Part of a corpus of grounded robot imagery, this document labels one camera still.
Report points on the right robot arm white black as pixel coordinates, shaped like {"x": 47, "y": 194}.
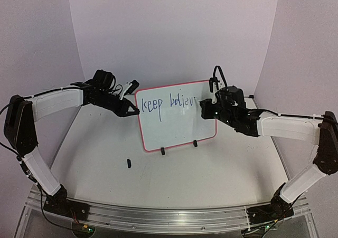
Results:
{"x": 318, "y": 132}

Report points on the wire whiteboard stand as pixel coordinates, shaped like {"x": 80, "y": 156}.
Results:
{"x": 163, "y": 149}

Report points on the pink framed whiteboard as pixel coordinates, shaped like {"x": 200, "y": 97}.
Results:
{"x": 170, "y": 116}

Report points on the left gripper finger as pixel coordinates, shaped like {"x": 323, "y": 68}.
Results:
{"x": 131, "y": 106}
{"x": 131, "y": 113}

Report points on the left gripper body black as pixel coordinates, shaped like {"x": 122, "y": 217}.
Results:
{"x": 103, "y": 102}

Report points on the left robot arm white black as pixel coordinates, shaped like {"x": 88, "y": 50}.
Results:
{"x": 20, "y": 131}

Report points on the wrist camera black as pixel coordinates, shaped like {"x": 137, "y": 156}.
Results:
{"x": 128, "y": 88}
{"x": 214, "y": 84}

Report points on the aluminium front rail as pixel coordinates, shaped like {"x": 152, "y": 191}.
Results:
{"x": 106, "y": 220}

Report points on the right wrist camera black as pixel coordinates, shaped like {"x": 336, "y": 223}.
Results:
{"x": 214, "y": 84}

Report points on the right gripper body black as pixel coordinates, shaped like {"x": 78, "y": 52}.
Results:
{"x": 211, "y": 110}

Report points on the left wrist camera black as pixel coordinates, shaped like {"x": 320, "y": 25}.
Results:
{"x": 128, "y": 88}

